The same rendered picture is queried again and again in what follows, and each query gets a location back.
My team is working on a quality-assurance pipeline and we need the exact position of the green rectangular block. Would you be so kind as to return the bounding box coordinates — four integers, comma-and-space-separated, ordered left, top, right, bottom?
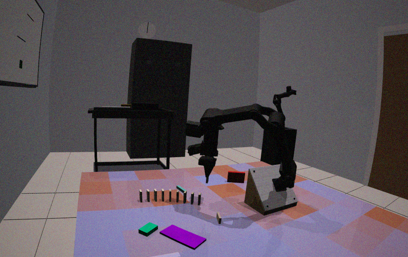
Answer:
139, 222, 158, 236

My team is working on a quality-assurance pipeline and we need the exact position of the teal rectangular block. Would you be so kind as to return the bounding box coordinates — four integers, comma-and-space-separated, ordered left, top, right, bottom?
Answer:
176, 185, 186, 193

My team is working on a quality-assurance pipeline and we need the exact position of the purple flat rectangular block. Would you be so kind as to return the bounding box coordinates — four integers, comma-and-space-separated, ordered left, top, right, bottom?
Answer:
160, 225, 206, 250

